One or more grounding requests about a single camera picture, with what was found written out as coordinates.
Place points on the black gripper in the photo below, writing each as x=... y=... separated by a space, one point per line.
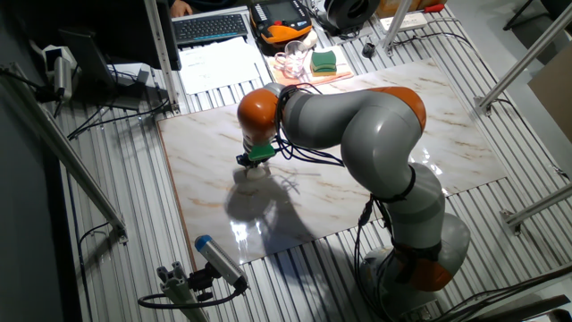
x=242 y=159

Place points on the white sponge block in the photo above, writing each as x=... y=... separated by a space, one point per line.
x=257 y=174

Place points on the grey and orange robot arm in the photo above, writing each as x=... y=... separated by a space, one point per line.
x=380 y=134

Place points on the green and yellow sponge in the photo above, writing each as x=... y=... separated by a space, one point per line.
x=324 y=62

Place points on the person's bare hand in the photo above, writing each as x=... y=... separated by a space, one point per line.
x=179 y=8

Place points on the marble pattern board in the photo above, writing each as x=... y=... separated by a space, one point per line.
x=201 y=147

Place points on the white paper sheet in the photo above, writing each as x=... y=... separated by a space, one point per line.
x=214 y=67

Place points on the clear glass jug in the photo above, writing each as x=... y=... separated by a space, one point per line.
x=290 y=62

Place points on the orange and white cloth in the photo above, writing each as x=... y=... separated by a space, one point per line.
x=335 y=79

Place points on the orange and black teach pendant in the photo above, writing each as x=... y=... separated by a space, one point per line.
x=279 y=31

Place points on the white rounded object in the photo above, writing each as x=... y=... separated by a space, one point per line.
x=309 y=39

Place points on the black computer keyboard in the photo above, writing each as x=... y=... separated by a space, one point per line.
x=210 y=29

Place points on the short aluminium profile stub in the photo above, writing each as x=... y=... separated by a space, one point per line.
x=179 y=290

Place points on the small black plug adapter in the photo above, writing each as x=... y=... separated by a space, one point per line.
x=368 y=50

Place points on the black round reel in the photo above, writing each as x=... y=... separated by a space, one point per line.
x=350 y=13

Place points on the long slanted aluminium beam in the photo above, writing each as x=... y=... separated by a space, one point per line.
x=67 y=154

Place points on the black monitor stand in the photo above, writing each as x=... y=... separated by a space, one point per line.
x=87 y=58

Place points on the brown cardboard box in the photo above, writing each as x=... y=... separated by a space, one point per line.
x=389 y=6

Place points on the white power strip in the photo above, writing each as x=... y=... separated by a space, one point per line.
x=413 y=20

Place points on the black computer monitor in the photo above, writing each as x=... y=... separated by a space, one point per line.
x=89 y=18

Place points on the black flat bar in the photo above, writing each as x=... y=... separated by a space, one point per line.
x=527 y=308

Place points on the brown cardboard panel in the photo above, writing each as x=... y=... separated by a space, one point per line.
x=556 y=94

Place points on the black office chair base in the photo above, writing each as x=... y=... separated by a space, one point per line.
x=558 y=6

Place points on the silver camera with blue cap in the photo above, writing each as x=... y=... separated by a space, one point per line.
x=219 y=261

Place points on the black camera clamp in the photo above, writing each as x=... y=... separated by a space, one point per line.
x=201 y=282

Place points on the aluminium frame post by monitor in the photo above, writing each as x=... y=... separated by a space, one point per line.
x=161 y=53

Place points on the aluminium frame post by power strip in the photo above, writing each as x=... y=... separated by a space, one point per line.
x=395 y=22

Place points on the silver camera on white mount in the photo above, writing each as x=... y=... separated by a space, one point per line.
x=62 y=76

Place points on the low aluminium beam with bracket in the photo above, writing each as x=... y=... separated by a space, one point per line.
x=540 y=203

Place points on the slanted aluminium beam with bracket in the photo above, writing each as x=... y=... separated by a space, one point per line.
x=532 y=51

